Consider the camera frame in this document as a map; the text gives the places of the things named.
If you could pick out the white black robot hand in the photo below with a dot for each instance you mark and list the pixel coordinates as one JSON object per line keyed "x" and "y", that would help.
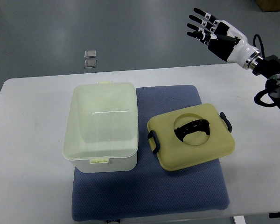
{"x": 224, "y": 40}

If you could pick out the yellow box lid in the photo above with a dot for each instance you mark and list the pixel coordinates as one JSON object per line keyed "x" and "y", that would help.
{"x": 190, "y": 136}

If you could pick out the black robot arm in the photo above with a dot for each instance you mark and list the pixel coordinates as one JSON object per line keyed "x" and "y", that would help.
{"x": 269, "y": 67}

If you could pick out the brown cardboard box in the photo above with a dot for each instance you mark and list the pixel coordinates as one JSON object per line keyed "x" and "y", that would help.
{"x": 268, "y": 5}

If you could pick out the white storage box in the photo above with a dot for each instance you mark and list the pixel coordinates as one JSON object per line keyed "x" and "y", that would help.
{"x": 102, "y": 131}

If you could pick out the blue grey cushion mat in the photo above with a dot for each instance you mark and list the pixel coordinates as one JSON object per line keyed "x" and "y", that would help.
{"x": 148, "y": 189}

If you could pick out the black table bracket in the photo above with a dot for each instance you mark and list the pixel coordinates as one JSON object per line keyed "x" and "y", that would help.
{"x": 274, "y": 215}

